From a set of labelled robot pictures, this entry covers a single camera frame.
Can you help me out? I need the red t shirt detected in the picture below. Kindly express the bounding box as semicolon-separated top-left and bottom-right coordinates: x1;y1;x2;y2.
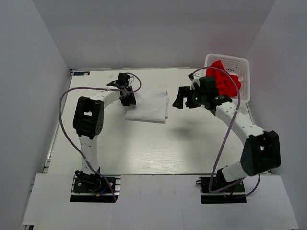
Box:
206;60;241;97

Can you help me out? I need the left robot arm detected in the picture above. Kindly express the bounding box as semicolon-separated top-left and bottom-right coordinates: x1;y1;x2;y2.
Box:
73;73;136;191

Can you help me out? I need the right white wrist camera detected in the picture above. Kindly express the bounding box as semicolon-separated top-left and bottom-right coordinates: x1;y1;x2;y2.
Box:
190;75;201;91

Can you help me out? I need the white t shirt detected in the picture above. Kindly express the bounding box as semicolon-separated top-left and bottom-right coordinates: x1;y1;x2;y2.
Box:
125;90;169;123

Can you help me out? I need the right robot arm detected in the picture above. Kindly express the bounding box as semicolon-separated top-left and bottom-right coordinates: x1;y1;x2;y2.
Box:
172;77;281;191

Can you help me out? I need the white plastic basket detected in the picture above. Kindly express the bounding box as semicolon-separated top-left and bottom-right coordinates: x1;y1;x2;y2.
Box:
204;54;250;103

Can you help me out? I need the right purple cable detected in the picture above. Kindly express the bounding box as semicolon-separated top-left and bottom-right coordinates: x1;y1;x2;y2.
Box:
188;66;261;198

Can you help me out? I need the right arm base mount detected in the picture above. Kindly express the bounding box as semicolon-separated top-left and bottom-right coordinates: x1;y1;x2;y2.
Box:
195;176;247;204

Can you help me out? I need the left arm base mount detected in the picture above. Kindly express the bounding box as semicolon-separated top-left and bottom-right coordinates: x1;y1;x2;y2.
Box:
70;170;121;203

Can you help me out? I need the blue table label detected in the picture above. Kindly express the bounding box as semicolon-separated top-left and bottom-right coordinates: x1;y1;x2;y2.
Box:
73;71;90;76

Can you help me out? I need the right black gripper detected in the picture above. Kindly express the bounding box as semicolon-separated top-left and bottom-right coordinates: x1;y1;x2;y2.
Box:
173;86;207;109

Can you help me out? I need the purple cable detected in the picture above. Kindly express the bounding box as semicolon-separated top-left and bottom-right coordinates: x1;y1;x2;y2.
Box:
59;72;142;201
188;66;261;198

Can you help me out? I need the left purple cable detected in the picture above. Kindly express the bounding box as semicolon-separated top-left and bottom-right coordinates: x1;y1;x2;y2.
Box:
59;72;142;201

